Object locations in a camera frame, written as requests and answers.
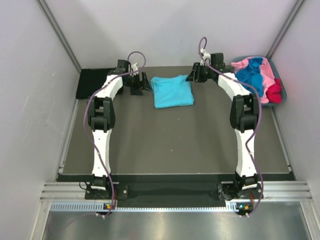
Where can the folded black t shirt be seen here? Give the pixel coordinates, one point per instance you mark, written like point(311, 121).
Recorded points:
point(91, 80)

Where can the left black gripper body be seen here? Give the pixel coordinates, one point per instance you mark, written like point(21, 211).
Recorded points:
point(134, 82)

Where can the left corner aluminium post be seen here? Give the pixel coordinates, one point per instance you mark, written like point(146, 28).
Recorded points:
point(59, 33)

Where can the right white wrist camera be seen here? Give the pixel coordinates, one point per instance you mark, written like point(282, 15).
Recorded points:
point(205, 57)

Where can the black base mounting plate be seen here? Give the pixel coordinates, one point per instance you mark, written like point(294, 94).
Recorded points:
point(177, 194)

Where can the magenta t shirt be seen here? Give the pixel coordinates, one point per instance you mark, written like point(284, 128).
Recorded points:
point(273, 93)

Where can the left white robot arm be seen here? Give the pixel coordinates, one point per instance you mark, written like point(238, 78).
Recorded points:
point(101, 119)

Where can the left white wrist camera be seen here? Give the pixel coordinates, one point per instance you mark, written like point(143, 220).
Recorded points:
point(134, 69)

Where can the dark blue t shirt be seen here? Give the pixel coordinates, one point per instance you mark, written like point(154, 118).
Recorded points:
point(249, 72)

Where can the corner aluminium post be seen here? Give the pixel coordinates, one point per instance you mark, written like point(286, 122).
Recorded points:
point(298, 5)
point(59, 33)

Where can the right corner aluminium post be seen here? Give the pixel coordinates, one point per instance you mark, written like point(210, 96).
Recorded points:
point(298, 5)

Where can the pink t shirt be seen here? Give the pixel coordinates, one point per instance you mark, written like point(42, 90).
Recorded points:
point(268, 77)

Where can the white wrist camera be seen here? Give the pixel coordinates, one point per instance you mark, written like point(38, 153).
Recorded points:
point(134, 69)
point(205, 57)

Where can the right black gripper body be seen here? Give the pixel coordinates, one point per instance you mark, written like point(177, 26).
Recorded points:
point(205, 73)

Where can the slotted cable duct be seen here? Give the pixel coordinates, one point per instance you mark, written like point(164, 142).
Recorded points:
point(103, 207)

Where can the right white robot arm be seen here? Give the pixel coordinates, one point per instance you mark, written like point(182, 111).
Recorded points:
point(244, 119)

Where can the light blue t shirt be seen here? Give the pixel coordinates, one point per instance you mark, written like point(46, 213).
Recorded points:
point(171, 92)

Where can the blue laundry basket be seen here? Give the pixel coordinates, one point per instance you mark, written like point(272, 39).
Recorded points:
point(276, 74)

